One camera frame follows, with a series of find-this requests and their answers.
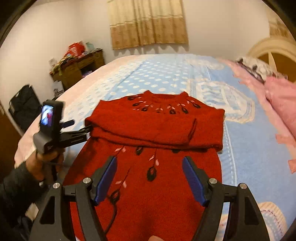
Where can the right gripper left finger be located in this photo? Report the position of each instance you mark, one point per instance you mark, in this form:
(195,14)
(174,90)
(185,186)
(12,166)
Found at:
(102,179)

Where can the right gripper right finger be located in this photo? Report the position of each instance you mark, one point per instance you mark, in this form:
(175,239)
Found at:
(197,180)

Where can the red knitted sweater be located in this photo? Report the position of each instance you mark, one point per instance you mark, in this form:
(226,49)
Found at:
(150,134)

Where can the dark left sleeve forearm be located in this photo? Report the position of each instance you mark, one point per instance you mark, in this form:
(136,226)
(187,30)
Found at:
(18,191)

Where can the person's left hand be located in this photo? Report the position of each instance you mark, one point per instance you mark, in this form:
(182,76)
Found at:
(36,162)

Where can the brown wooden door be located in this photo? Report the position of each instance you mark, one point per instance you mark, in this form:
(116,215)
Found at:
(9,139)

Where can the pink blue patterned bedspread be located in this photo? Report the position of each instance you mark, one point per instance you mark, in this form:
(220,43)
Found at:
(257,145)

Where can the dark wooden desk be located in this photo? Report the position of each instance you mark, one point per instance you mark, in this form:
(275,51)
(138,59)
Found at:
(73,70)

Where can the red bag on desk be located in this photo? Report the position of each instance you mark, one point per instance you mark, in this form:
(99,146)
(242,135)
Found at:
(76,49)

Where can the pink pillow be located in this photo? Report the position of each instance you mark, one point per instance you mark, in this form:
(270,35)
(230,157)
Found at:
(281,94)

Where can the black white patterned pillow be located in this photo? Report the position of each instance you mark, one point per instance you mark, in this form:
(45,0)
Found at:
(258,69)

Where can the beige patterned curtain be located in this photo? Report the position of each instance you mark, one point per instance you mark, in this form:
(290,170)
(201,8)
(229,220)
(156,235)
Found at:
(138,23)

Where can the cream wooden headboard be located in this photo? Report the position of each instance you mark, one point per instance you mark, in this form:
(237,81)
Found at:
(279,53)

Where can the black camera with screen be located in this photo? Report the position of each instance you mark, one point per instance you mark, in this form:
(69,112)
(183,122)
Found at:
(51,116)

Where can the black bag by wall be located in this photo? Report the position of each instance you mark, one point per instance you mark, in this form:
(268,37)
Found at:
(24,107)

